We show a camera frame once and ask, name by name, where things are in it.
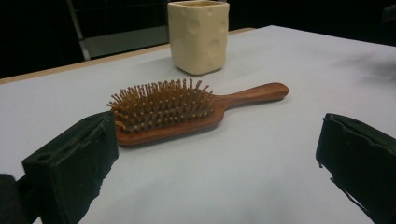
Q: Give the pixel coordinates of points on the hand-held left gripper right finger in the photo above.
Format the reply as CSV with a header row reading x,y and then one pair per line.
x,y
361,155

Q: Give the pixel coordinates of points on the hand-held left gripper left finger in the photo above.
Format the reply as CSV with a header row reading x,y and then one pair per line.
x,y
68,168

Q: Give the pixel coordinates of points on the wooden hairbrush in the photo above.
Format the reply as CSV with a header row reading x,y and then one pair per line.
x,y
186,124

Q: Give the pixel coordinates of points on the cream square cup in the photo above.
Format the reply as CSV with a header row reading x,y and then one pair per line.
x,y
199,40

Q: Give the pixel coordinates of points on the metal stand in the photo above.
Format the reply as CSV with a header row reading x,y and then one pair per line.
x,y
81,43

